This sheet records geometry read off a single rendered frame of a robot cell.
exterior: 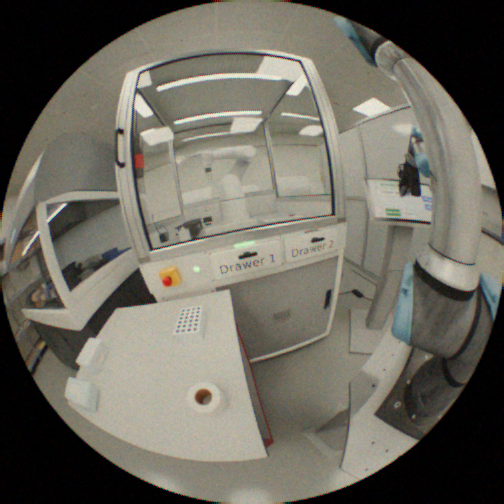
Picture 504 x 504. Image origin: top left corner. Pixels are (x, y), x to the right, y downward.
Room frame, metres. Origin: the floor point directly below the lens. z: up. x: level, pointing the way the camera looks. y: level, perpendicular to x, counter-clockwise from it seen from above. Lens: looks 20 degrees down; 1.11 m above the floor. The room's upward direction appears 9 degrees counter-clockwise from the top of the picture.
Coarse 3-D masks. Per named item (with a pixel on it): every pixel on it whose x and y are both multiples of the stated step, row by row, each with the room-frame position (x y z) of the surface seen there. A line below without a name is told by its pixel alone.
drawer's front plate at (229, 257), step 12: (276, 240) 0.58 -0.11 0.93; (228, 252) 0.54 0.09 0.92; (240, 252) 0.54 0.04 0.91; (264, 252) 0.56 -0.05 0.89; (276, 252) 0.57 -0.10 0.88; (216, 264) 0.53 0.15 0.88; (228, 264) 0.53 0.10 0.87; (240, 264) 0.54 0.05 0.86; (252, 264) 0.55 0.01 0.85; (264, 264) 0.56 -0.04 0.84; (276, 264) 0.57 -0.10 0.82; (216, 276) 0.52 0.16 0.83; (228, 276) 0.53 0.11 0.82
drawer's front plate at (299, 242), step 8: (320, 232) 0.60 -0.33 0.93; (328, 232) 0.61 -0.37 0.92; (336, 232) 0.62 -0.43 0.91; (288, 240) 0.58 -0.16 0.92; (296, 240) 0.58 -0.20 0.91; (304, 240) 0.59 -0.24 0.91; (328, 240) 0.61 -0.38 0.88; (336, 240) 0.62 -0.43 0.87; (288, 248) 0.58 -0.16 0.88; (296, 248) 0.58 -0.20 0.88; (304, 248) 0.59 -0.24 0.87; (320, 248) 0.60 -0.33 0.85; (328, 248) 0.61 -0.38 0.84; (288, 256) 0.58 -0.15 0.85; (296, 256) 0.58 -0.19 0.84; (304, 256) 0.59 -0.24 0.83
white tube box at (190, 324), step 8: (184, 312) 0.36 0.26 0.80; (192, 312) 0.36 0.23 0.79; (200, 312) 0.35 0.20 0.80; (184, 320) 0.32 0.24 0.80; (192, 320) 0.32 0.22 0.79; (200, 320) 0.31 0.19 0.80; (176, 328) 0.28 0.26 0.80; (184, 328) 0.28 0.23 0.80; (192, 328) 0.28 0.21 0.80; (200, 328) 0.29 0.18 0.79; (176, 336) 0.26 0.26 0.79; (184, 336) 0.26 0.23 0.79; (192, 336) 0.26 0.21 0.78; (200, 336) 0.27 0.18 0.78
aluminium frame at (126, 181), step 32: (160, 64) 0.53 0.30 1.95; (128, 96) 0.50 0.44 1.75; (320, 96) 0.64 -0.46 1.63; (128, 128) 0.50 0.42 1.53; (128, 160) 0.50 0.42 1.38; (128, 192) 0.50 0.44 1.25; (128, 224) 0.49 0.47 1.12; (288, 224) 0.59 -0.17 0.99; (320, 224) 0.62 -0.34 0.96; (160, 256) 0.51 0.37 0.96
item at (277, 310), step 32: (320, 256) 0.63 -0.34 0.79; (192, 288) 0.53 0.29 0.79; (224, 288) 0.56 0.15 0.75; (256, 288) 0.58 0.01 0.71; (288, 288) 0.61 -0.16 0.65; (320, 288) 0.64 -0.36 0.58; (256, 320) 0.58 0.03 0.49; (288, 320) 0.61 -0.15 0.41; (320, 320) 0.65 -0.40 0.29; (256, 352) 0.57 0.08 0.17
